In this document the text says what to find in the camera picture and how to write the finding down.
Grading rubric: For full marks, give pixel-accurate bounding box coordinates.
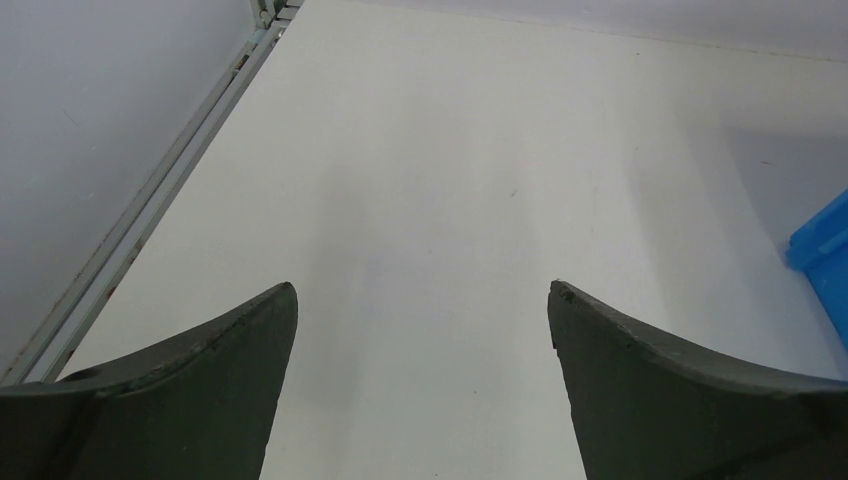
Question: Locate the aluminium frame profile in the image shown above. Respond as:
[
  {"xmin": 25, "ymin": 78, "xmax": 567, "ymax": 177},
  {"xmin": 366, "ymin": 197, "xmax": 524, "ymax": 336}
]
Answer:
[{"xmin": 1, "ymin": 1, "xmax": 298, "ymax": 385}]

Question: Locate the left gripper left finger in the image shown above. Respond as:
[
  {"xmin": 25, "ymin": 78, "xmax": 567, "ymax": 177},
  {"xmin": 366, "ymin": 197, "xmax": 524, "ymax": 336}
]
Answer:
[{"xmin": 1, "ymin": 282, "xmax": 298, "ymax": 479}]

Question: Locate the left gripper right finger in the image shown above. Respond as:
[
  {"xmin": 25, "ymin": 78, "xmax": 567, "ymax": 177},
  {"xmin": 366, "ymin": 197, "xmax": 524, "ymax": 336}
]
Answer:
[{"xmin": 547, "ymin": 280, "xmax": 847, "ymax": 479}]

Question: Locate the blue plastic bin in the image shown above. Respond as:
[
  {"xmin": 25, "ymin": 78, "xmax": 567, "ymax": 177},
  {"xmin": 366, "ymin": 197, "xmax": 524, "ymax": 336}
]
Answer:
[{"xmin": 785, "ymin": 191, "xmax": 848, "ymax": 348}]

